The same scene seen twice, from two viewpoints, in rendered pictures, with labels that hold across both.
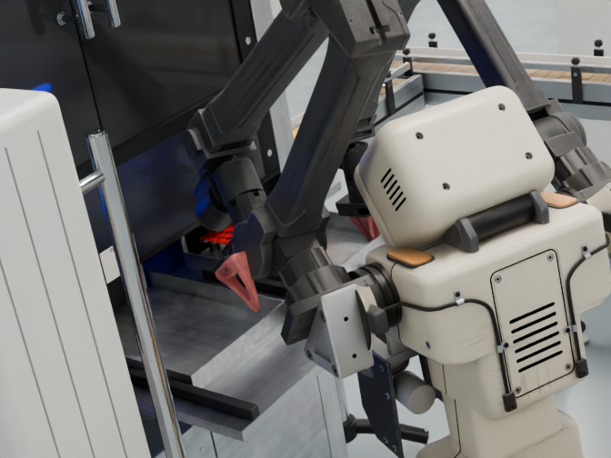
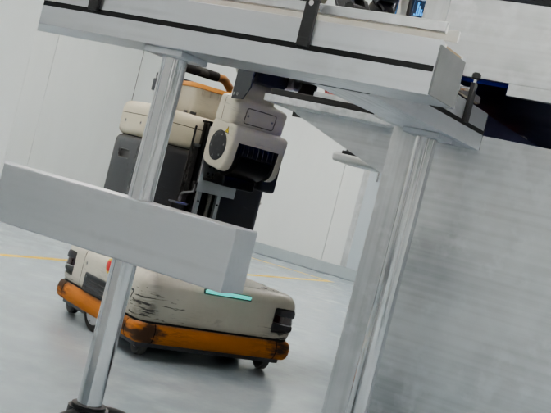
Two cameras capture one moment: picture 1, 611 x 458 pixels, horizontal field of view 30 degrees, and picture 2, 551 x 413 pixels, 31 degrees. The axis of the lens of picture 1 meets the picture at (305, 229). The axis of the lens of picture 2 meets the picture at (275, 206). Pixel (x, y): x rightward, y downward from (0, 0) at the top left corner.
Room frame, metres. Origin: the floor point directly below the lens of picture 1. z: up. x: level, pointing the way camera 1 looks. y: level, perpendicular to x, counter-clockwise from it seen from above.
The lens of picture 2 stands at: (4.68, -0.75, 0.64)
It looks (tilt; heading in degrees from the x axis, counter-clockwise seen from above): 1 degrees down; 168
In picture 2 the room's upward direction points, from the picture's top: 14 degrees clockwise
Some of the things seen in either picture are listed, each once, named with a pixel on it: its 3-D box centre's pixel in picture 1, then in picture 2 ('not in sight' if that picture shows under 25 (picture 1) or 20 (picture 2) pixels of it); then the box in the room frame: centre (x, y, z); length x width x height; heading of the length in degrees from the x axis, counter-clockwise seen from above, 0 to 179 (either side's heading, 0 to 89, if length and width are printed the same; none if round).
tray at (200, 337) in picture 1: (170, 326); not in sight; (1.80, 0.27, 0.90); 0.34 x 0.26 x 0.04; 50
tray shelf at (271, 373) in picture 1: (260, 302); (390, 133); (1.88, 0.11, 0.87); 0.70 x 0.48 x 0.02; 140
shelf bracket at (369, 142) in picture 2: not in sight; (346, 144); (2.07, -0.06, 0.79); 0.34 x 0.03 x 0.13; 50
